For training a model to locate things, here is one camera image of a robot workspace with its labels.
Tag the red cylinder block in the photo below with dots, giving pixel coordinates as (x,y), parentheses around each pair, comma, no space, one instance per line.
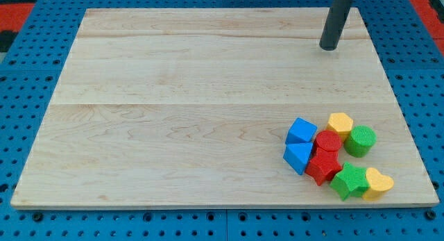
(328,141)

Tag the blue perforated base panel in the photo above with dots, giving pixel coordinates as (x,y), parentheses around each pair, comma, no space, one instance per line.
(29,72)

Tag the yellow heart block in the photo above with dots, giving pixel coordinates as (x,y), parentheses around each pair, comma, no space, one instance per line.
(379,184)

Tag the dark grey cylindrical pointer rod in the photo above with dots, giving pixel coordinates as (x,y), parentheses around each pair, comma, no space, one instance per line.
(334,24)

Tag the yellow pentagon block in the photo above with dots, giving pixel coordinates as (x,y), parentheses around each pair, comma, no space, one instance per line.
(341,124)

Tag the red star block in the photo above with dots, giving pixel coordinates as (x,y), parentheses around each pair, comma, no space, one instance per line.
(323,166)

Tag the blue cube block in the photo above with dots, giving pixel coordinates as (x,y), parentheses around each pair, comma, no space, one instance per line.
(301,131)

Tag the green cylinder block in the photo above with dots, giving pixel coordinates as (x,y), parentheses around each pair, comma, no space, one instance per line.
(360,141)

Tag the blue triangular prism block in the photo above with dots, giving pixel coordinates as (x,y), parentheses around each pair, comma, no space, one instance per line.
(298,156)

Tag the light wooden board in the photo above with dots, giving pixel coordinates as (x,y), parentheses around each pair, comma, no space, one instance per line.
(186,108)

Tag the green star block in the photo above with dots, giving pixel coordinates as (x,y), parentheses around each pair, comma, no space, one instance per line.
(350,181)

